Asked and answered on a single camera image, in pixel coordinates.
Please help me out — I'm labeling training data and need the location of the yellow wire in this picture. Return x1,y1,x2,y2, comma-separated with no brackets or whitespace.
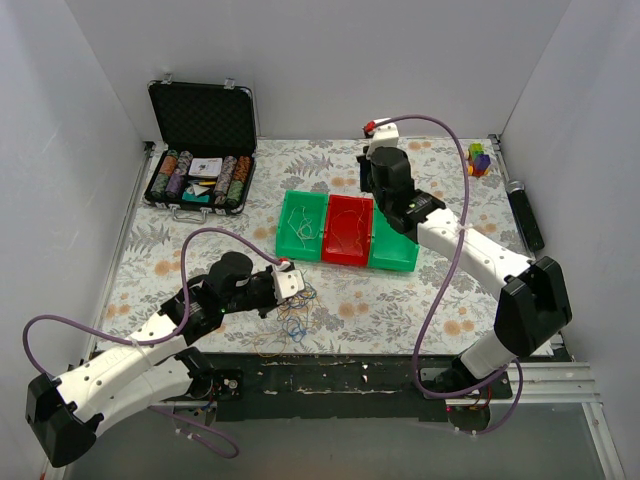
252,207,369,359

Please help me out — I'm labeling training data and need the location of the blue wire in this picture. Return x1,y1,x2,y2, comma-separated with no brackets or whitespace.
277,287,319,344

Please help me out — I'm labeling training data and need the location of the white wire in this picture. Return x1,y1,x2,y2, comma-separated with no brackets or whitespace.
287,204,321,249

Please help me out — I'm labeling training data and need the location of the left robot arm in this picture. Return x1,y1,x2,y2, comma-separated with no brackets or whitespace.
25,252,278,468

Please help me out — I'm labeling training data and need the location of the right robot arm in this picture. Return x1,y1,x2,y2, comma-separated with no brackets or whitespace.
357,147,572,398

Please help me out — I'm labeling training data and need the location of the red plastic bin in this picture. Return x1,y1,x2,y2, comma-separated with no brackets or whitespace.
321,195,373,267

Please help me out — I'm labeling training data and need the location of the right green plastic bin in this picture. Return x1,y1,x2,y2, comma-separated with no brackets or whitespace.
368,206,419,272

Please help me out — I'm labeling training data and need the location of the green plastic bin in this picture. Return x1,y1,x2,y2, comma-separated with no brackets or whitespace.
276,190,329,262
368,206,419,272

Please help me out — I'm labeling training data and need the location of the colourful toy block train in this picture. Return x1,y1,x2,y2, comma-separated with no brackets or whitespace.
465,143,491,178

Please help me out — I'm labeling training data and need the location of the left green plastic bin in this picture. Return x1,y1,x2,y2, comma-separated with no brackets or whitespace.
276,190,329,262

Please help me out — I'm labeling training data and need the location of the floral patterned table mat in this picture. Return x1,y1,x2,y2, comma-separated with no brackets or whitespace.
100,138,523,356

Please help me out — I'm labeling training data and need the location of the playing card deck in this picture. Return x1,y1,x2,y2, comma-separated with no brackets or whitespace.
188,157,223,178

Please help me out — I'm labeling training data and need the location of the black cylindrical flashlight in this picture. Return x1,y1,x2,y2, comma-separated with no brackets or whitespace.
506,180,545,253

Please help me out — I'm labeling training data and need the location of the black poker chip case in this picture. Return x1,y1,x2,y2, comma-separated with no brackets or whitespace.
144,74,257,216

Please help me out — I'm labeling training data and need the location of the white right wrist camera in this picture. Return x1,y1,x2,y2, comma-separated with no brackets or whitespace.
364,118,399,151

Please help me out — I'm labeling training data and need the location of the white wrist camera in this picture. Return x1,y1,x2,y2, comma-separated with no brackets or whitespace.
364,118,399,151
272,269,305,304

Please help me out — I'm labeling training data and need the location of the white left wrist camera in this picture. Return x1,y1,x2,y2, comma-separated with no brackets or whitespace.
272,269,305,304

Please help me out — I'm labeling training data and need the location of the black table front rail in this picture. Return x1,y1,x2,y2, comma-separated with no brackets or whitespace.
155,352,496,424

